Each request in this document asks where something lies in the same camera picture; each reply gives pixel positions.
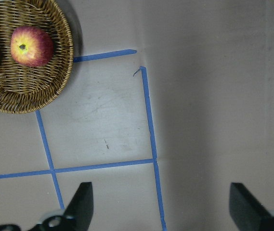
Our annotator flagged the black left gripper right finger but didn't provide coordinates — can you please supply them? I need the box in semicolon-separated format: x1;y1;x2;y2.
229;182;274;231

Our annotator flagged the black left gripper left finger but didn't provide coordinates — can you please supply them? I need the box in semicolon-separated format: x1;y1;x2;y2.
0;181;95;231

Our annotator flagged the red yellow apple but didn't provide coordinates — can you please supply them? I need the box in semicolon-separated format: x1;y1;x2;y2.
10;26;54;67

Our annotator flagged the round woven wicker basket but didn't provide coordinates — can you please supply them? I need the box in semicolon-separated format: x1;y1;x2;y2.
0;0;74;114

